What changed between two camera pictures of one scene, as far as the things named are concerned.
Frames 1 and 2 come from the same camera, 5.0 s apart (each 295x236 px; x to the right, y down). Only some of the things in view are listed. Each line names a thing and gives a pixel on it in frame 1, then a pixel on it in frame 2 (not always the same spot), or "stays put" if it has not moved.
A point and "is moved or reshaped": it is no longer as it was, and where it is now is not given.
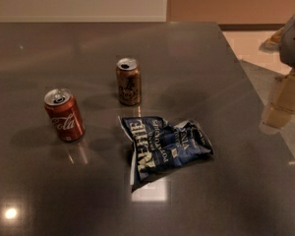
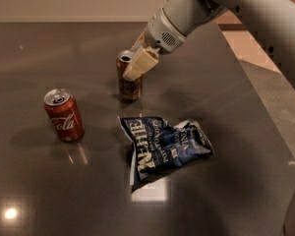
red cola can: x=64 y=112 stays put
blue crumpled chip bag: x=158 y=147 stays put
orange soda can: x=128 y=74 is moved or reshaped
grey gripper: x=294 y=44 -> x=161 y=33
